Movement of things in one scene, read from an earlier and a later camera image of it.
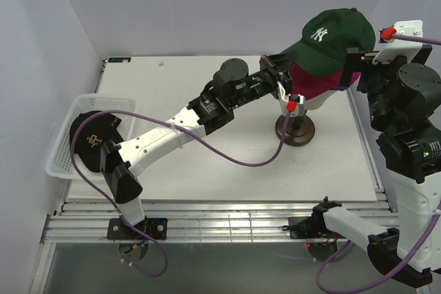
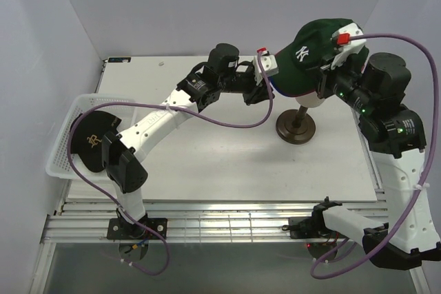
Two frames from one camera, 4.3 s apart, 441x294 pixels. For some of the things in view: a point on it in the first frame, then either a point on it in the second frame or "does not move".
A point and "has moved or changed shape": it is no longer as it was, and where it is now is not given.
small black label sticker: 119,60 does not move
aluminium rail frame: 211,222 does not move
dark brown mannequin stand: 300,131 does not move
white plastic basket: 61,163 does not move
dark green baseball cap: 327,36 has moved or changed shape
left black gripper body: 265,63 -> 244,82
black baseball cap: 90,134 does not move
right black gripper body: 371,74 -> 331,80
